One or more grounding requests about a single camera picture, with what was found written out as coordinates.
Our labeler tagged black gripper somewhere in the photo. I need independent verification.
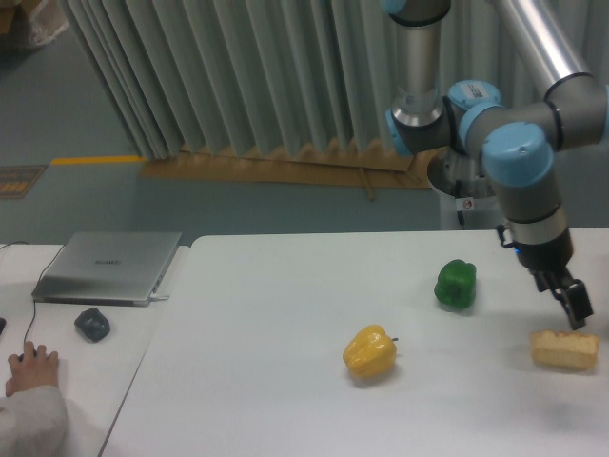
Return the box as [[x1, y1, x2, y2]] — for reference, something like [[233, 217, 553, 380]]
[[496, 225, 594, 330]]

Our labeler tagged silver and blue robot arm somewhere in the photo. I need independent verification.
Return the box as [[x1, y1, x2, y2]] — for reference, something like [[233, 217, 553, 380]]
[[382, 1, 608, 329]]

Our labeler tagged cardboard box with plastic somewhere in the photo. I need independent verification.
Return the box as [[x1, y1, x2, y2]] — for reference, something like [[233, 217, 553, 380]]
[[1, 0, 69, 53]]

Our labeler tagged black computer mouse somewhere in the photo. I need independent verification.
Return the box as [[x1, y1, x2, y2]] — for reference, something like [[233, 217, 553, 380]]
[[18, 347, 37, 363]]

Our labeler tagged pale green folding curtain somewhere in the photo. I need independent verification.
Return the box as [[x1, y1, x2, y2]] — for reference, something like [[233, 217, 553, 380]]
[[61, 0, 609, 161]]

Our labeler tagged white laptop plug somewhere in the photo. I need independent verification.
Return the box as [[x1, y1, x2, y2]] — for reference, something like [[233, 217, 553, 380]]
[[149, 294, 170, 302]]

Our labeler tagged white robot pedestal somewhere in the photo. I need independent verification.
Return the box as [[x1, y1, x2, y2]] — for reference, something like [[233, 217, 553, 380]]
[[427, 148, 504, 230]]

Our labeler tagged black mouse cable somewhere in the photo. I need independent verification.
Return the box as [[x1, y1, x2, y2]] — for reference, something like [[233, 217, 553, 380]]
[[0, 241, 68, 344]]

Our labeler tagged white sleeved forearm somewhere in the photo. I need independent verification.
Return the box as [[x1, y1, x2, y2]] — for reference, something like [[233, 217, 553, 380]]
[[1, 386, 68, 456]]

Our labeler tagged green bell pepper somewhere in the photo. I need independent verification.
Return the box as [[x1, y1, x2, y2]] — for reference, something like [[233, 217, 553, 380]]
[[434, 259, 477, 310]]

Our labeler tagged silver closed laptop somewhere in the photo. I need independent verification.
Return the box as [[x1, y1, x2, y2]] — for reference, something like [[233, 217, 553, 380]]
[[31, 231, 182, 307]]

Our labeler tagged person's hand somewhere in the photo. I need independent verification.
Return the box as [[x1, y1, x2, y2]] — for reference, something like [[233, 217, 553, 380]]
[[5, 341, 59, 397]]

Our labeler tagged brown cardboard sheet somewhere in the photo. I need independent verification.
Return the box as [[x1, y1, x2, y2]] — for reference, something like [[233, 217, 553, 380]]
[[140, 139, 439, 201]]

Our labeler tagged slice of bread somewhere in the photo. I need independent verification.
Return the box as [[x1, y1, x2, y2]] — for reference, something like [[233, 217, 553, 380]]
[[529, 329, 599, 370]]

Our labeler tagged yellow bell pepper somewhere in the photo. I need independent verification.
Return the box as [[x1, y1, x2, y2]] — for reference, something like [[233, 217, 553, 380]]
[[343, 325, 397, 379]]

